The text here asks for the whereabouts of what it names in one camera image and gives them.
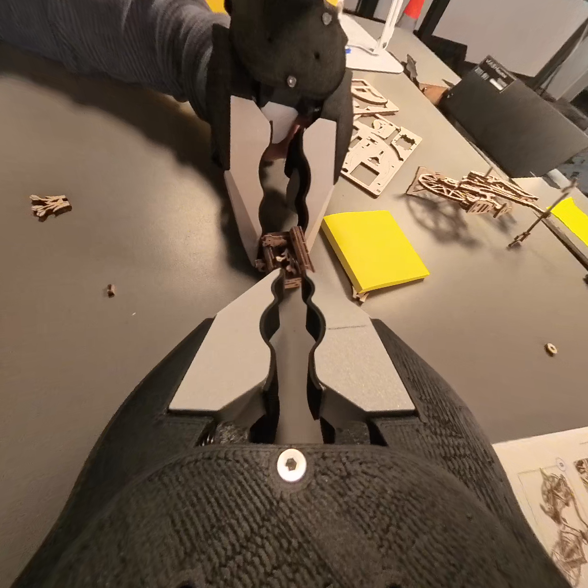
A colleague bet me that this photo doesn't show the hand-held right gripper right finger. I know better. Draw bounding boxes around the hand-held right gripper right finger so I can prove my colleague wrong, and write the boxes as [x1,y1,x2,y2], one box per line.
[301,271,416,444]

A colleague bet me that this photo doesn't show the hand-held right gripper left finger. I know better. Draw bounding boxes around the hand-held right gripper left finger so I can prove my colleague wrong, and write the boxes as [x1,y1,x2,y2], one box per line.
[168,269,283,444]

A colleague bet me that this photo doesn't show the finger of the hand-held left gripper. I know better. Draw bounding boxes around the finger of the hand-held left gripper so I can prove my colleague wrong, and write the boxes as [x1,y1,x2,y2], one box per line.
[224,95,274,268]
[285,116,340,252]

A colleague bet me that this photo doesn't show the small wooden crate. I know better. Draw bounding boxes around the small wooden crate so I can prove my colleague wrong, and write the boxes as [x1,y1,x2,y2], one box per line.
[254,226,317,290]

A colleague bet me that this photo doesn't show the person's left forearm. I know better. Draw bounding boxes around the person's left forearm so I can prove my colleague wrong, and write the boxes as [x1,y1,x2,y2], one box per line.
[0,0,230,120]

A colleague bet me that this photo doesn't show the wooden bicycle model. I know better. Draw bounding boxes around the wooden bicycle model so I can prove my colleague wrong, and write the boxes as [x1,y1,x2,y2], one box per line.
[405,166,579,249]

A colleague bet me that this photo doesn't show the model kit box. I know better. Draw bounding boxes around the model kit box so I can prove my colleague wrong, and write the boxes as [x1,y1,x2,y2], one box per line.
[439,57,588,179]

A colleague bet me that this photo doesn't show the person's left hand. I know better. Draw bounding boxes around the person's left hand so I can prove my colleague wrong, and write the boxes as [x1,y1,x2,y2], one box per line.
[264,117,306,161]

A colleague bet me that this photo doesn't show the wooden cut-out sheet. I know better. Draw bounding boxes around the wooden cut-out sheet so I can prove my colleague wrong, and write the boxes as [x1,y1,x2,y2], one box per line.
[351,78,400,116]
[341,115,423,198]

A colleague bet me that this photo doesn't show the white metal stand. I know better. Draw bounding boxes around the white metal stand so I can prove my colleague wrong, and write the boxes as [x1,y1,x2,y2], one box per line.
[377,0,406,53]

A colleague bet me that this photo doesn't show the yellow sticky note pad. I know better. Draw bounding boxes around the yellow sticky note pad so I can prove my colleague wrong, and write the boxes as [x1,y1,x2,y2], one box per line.
[321,210,431,295]

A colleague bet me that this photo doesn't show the instruction booklet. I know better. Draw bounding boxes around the instruction booklet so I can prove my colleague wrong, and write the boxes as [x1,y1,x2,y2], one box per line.
[492,427,588,588]

